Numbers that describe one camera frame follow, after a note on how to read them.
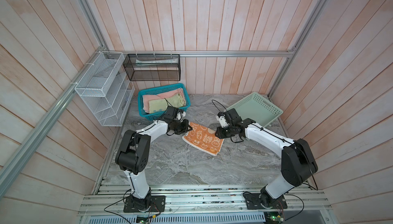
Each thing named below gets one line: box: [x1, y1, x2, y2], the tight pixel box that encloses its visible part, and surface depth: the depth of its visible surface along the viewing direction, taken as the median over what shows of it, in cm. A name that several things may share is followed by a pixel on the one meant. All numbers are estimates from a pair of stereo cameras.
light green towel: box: [148, 92, 187, 114], surface depth 110 cm
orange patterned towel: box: [182, 121, 225, 156], surface depth 95 cm
